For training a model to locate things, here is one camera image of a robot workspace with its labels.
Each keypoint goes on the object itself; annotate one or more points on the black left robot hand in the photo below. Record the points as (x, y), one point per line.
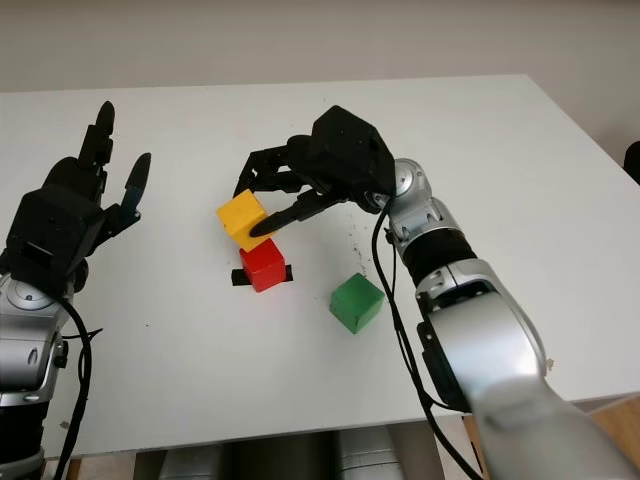
(72, 175)

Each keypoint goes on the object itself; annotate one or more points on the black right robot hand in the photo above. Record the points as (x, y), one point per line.
(295, 165)

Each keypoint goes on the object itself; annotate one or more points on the yellow cube block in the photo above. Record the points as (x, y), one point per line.
(240, 215)

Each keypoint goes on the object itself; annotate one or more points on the red cube block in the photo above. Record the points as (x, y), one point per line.
(262, 265)

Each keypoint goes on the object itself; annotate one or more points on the green cube block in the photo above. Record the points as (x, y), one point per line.
(356, 300)

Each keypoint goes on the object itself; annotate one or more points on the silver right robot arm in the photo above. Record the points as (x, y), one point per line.
(490, 340)

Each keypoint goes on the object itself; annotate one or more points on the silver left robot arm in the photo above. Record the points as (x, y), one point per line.
(25, 345)

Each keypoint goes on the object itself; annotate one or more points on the black tape strip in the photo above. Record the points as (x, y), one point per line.
(239, 279)

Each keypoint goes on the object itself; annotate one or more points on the grey robot lower body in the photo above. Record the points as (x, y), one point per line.
(280, 455)

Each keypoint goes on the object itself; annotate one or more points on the dark round background object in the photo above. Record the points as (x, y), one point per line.
(633, 162)

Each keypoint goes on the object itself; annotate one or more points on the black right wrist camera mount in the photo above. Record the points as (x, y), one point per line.
(350, 150)

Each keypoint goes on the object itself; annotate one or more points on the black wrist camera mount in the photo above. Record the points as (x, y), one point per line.
(350, 150)
(50, 235)

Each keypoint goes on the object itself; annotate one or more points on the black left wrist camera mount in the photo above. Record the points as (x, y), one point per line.
(50, 235)

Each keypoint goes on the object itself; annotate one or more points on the white table frame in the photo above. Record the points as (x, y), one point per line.
(607, 402)

